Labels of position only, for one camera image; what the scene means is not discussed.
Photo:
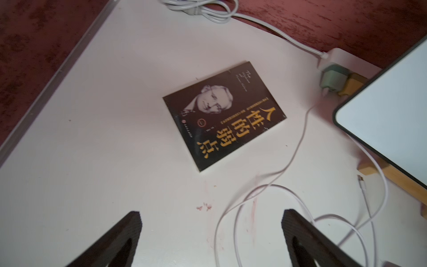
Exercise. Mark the green USB charger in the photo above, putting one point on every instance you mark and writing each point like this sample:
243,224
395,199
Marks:
334,78

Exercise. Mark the white power strip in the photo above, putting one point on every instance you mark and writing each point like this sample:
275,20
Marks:
348,61

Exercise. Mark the dark paperback book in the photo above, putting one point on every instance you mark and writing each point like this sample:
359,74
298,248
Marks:
220,114

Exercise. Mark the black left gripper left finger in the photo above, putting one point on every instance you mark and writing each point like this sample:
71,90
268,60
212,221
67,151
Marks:
116,248

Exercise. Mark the yellow USB charger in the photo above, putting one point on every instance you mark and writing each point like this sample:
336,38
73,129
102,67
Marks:
353,84

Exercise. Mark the wooden board stand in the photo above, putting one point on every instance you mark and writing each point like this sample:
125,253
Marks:
401,180

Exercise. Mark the white board black frame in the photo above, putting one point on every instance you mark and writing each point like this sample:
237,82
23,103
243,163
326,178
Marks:
388,114

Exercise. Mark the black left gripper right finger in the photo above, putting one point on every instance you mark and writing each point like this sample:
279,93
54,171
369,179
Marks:
307,246

